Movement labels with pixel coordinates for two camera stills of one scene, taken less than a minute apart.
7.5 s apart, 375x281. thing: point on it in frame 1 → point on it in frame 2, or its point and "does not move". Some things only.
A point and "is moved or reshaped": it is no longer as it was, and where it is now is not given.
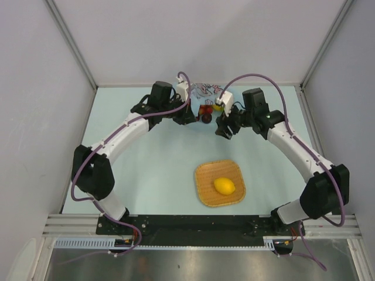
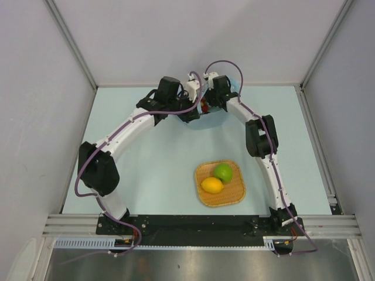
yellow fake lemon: (224, 185) → (212, 185)
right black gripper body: (236, 120) → (211, 96)
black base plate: (190, 229) does not move
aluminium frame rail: (85, 225) does not move
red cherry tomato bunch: (205, 109) does not move
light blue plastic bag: (203, 93) is moved or reshaped
